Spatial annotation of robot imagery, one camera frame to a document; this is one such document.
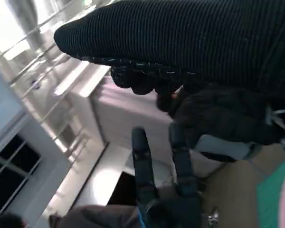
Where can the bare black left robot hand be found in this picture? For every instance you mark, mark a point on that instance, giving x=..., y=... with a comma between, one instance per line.
x=175, y=209

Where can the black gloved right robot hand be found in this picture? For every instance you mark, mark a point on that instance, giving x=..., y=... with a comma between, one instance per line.
x=180, y=38

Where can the person in black clothing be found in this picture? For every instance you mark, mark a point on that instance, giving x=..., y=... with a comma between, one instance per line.
x=223, y=114

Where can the green cutting mat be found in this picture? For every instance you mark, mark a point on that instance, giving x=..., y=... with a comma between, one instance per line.
x=268, y=194

